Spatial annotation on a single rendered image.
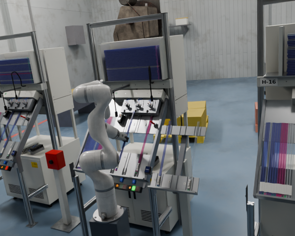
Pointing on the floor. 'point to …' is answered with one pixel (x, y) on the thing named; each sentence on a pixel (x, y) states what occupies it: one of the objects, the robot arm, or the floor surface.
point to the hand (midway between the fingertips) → (125, 139)
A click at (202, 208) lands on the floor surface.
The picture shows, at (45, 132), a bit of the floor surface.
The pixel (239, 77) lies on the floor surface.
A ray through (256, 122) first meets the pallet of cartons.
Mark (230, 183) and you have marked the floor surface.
